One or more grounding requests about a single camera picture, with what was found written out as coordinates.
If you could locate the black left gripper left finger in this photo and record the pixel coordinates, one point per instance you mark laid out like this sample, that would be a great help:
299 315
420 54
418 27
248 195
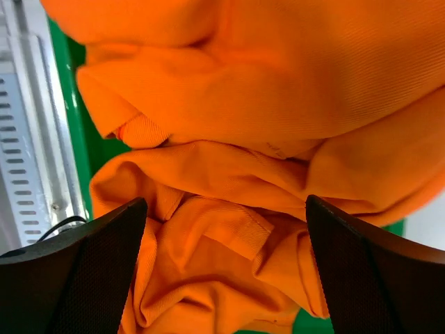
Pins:
77 281

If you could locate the green plastic tray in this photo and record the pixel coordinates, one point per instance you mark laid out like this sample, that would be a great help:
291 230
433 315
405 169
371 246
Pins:
91 151

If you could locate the orange trousers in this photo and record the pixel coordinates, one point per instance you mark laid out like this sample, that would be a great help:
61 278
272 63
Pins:
234 112

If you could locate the perforated white cable duct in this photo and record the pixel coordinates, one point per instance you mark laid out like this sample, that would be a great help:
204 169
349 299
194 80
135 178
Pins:
18 165

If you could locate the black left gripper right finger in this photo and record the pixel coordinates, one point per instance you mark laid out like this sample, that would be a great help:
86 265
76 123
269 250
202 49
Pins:
374 281

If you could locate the aluminium front rail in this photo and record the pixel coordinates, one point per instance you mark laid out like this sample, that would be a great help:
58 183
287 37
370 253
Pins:
27 50

